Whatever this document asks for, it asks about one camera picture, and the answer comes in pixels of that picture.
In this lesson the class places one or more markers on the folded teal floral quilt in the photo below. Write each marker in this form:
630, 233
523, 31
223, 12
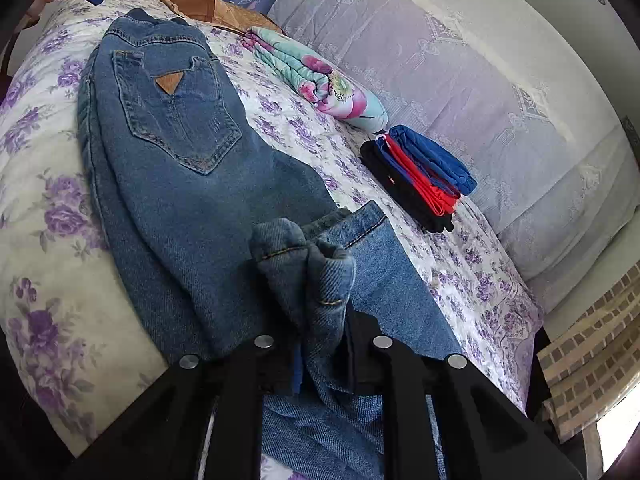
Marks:
310, 80

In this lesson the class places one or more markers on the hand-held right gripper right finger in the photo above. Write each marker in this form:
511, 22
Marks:
365, 365

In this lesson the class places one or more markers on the folded blue garment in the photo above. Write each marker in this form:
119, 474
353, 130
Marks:
435, 160

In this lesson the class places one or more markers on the blue denim pants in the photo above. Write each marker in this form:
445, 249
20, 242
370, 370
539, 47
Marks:
200, 185

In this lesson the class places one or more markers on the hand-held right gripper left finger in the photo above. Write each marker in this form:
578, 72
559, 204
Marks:
280, 375

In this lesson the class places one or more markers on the purple floral bed sheet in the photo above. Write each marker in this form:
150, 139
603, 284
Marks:
50, 160

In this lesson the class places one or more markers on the person's left hand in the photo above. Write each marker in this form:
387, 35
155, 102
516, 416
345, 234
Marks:
37, 10

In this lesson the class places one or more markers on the folded red garment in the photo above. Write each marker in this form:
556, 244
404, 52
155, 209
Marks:
425, 185

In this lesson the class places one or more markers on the stack of folded clothes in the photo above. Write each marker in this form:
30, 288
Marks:
400, 190

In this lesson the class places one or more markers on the brown pillow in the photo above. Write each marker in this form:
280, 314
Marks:
200, 7

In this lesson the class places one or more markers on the brick patterned cloth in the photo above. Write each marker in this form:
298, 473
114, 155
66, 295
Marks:
590, 350

